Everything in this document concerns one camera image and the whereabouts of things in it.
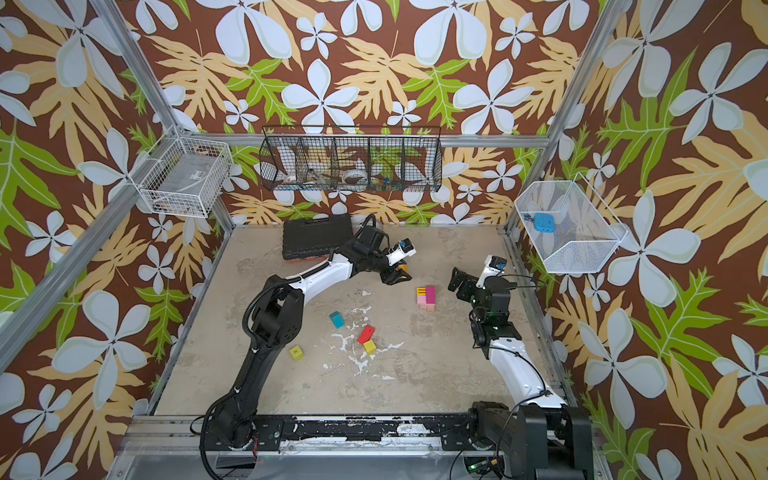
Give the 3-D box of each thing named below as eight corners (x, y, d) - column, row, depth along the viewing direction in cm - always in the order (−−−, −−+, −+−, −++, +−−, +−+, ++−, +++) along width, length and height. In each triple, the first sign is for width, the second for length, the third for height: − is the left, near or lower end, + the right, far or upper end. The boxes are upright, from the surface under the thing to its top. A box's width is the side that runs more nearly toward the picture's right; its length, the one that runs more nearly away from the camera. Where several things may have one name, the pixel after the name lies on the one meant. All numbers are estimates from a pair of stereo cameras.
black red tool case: (277, 262, 111) (273, 254, 107) (289, 221, 124) (286, 213, 120) (349, 262, 111) (348, 254, 107) (353, 221, 124) (352, 213, 120)
